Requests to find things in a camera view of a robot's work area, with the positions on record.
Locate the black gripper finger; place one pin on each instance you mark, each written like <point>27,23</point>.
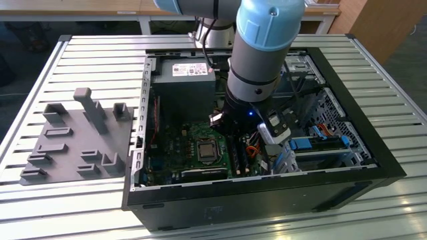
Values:
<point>216,121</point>

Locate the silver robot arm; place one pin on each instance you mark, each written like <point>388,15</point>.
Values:
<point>260,62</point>

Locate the black RAM slot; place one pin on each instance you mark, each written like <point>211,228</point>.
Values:
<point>233,155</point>

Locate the silver CPU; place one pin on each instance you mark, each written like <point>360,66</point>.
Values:
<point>205,150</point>

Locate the grey power supply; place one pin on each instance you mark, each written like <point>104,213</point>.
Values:
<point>183,100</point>

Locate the green motherboard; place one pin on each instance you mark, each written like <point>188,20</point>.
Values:
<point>176,155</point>

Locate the blue disk carrier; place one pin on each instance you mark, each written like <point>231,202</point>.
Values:
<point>302,144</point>

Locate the black graphics card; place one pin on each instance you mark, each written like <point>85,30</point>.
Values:
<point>203,173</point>

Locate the grey perforated drive cage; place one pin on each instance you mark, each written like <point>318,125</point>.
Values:
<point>330,110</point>

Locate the black PC case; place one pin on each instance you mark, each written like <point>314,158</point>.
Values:
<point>233,207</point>

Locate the grey parts rack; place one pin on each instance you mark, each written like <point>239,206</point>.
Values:
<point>73,155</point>

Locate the brown wooden cabinet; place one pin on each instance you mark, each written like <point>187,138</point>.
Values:
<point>383,25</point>

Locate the white desk wooden top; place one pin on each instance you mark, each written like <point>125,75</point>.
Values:
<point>100,7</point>

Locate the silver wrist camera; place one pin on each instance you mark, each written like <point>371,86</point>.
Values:
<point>275,137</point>

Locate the black camera bracket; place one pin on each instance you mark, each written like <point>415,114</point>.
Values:
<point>281,128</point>

